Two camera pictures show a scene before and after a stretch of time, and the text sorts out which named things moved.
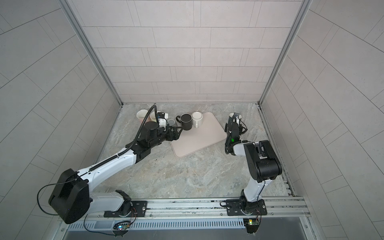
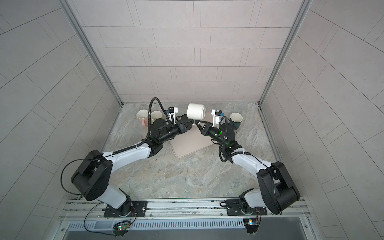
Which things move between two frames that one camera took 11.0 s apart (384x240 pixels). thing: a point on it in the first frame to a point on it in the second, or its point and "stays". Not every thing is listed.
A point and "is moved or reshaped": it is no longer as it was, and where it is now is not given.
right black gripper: x=227 y=129 to x=208 y=129
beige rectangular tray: x=210 y=132 stays
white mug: x=197 y=119 is moved or reshaped
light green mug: x=152 y=116 stays
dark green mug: x=235 y=117 stays
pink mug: x=141 y=115 stays
